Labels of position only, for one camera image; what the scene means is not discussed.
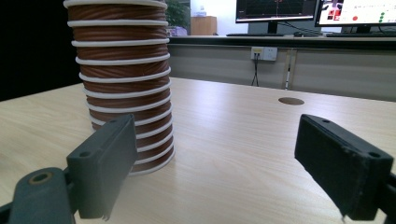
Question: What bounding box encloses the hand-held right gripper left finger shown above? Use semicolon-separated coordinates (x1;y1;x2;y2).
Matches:
65;113;139;222

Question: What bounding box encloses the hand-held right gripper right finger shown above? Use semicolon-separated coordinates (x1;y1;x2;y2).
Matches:
294;113;395;222

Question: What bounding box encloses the stack of brown paper cups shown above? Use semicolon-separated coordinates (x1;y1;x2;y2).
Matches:
63;0;176;177

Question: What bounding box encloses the black keyboard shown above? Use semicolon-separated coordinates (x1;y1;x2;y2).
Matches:
226;32;286;38
325;32;396;38

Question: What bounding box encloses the dark office desk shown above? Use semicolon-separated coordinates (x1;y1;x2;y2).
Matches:
167;35;396;51

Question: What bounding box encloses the black computer monitor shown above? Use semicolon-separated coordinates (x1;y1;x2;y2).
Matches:
314;0;396;34
234;0;319;35

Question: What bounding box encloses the green potted plant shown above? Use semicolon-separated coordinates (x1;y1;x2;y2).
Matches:
164;0;191;30

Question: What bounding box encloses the brown cardboard box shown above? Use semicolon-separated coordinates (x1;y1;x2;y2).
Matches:
190;15;219;36

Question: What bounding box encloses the brown round cable grommet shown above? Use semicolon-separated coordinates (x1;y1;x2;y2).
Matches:
277;96;305;106

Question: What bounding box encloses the black power cable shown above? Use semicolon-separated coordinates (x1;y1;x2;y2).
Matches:
250;53;261;88

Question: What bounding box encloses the white wall socket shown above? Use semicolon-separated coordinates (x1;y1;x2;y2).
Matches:
250;46;278;63

